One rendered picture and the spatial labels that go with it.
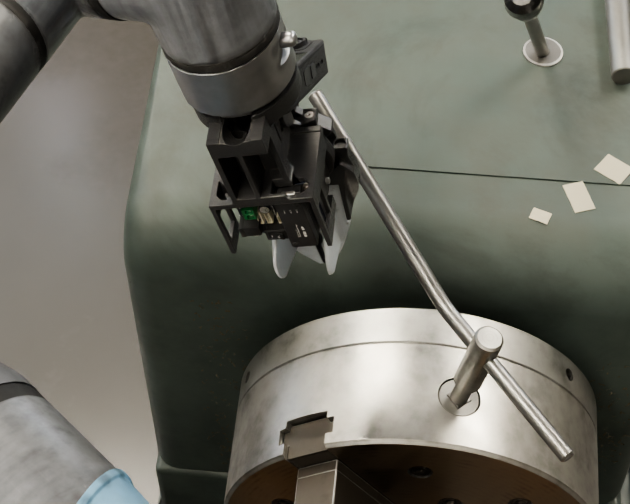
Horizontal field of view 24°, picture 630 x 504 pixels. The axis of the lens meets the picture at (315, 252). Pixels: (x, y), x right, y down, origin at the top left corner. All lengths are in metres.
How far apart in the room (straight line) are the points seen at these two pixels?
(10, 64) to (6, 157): 2.12
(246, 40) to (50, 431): 0.27
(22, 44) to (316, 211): 0.22
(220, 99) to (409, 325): 0.35
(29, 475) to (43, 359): 1.75
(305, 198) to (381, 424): 0.25
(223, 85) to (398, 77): 0.45
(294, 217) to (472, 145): 0.34
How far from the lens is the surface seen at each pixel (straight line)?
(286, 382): 1.18
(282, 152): 0.93
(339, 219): 1.04
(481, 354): 1.07
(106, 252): 2.77
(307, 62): 0.99
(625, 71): 1.31
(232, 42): 0.85
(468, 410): 1.13
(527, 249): 1.21
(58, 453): 0.91
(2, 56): 0.83
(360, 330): 1.17
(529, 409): 1.06
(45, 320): 2.70
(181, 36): 0.85
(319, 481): 1.14
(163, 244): 1.22
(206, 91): 0.88
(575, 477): 1.18
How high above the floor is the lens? 2.21
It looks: 54 degrees down
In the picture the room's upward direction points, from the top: straight up
